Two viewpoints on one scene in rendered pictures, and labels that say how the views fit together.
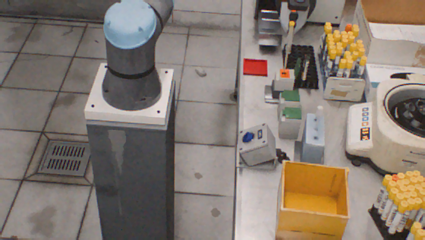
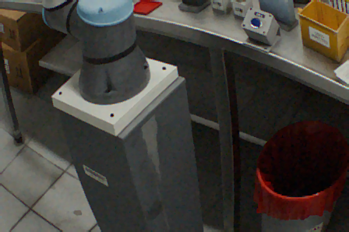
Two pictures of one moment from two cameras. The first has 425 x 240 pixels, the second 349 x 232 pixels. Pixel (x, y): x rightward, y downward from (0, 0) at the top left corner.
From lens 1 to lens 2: 1.03 m
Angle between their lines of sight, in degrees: 37
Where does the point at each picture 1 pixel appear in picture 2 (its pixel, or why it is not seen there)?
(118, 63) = (119, 41)
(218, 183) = not seen: hidden behind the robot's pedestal
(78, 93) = not seen: outside the picture
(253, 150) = (270, 27)
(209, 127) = (33, 176)
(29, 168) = not seen: outside the picture
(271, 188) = (297, 46)
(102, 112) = (128, 110)
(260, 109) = (205, 18)
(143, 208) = (183, 203)
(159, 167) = (187, 136)
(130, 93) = (137, 66)
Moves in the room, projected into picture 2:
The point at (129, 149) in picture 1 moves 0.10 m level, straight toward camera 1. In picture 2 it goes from (161, 137) to (209, 146)
